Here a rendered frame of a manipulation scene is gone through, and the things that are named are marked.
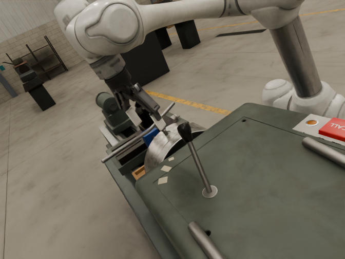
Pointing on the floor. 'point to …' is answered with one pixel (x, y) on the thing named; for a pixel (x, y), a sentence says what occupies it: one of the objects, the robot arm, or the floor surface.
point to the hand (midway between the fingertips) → (148, 123)
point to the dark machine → (146, 61)
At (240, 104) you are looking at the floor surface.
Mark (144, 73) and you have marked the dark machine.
